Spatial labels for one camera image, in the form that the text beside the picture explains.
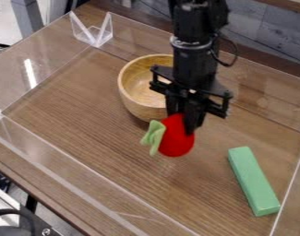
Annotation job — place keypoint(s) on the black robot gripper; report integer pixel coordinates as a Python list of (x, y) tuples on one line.
[(189, 85)]

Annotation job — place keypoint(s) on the red felt fruit green leaf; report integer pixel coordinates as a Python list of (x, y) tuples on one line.
[(168, 138)]

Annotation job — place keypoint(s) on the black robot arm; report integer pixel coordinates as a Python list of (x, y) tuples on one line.
[(199, 20)]

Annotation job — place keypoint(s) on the light wooden bowl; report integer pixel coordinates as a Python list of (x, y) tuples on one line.
[(145, 104)]

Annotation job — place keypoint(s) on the green rectangular block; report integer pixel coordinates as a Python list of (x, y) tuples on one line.
[(255, 184)]

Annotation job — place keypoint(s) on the black equipment under table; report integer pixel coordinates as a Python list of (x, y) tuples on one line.
[(18, 218)]

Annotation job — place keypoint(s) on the clear acrylic enclosure wall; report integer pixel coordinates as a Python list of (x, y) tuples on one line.
[(70, 141)]

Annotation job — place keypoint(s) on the clear acrylic corner bracket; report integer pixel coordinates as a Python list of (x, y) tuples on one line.
[(93, 35)]

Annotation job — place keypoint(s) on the grey post behind table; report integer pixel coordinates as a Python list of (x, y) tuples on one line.
[(26, 11)]

